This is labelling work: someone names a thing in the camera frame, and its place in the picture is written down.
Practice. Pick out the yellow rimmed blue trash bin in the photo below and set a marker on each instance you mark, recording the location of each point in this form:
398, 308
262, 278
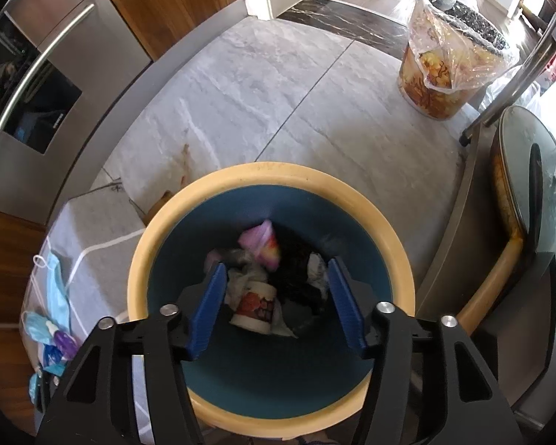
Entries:
278, 169

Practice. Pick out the blue plastic wrapper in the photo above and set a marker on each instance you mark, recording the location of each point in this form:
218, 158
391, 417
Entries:
53, 359

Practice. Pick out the wooden cabinet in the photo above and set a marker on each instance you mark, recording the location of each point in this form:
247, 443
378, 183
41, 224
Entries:
167, 0

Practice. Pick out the wooden side panel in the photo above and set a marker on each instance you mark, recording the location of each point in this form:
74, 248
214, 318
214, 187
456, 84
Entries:
4, 287

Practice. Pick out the white plastic bag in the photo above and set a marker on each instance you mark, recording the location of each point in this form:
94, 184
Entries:
533, 97

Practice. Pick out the black plastic bag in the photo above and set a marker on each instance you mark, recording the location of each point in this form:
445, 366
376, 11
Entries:
296, 264

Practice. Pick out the purple wrapper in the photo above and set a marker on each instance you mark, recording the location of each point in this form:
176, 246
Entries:
62, 340

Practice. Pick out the grey rug with white lines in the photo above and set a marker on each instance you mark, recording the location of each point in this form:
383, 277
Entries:
102, 222

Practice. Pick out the crumpled white tissue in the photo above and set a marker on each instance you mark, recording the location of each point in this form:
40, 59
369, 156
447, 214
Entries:
241, 278
316, 271

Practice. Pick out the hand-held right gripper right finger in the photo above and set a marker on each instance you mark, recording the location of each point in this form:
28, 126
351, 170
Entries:
347, 310

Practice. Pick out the white printed cup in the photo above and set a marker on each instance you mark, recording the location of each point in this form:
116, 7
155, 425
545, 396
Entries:
255, 308

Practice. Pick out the light blue face mask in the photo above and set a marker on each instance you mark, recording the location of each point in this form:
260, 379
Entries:
55, 287

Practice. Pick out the pink snack packet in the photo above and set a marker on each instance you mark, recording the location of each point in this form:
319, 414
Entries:
259, 241

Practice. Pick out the stainless steel oven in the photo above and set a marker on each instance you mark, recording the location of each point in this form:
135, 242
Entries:
74, 55

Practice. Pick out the orange patterned waste bin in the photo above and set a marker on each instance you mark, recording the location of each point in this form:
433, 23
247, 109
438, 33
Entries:
421, 92

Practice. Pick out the chrome metal bar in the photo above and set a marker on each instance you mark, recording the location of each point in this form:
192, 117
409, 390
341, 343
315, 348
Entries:
514, 79

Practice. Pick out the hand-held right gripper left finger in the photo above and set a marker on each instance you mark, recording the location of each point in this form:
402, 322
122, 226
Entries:
208, 310

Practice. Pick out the clear plastic bin liner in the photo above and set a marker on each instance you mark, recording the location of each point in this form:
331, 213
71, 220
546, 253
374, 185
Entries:
463, 55

